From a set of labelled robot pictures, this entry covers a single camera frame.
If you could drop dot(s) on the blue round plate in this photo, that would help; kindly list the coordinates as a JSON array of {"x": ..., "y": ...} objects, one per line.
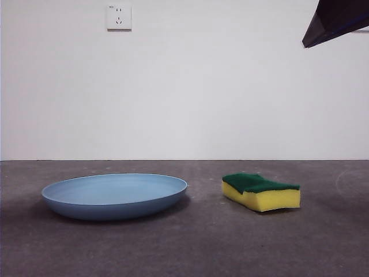
[{"x": 115, "y": 203}]

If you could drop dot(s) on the yellow sponge with green pad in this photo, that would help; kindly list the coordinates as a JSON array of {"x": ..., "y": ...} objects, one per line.
[{"x": 268, "y": 200}]

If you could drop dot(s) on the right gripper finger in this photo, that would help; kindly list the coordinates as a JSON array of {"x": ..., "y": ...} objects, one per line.
[{"x": 340, "y": 15}]

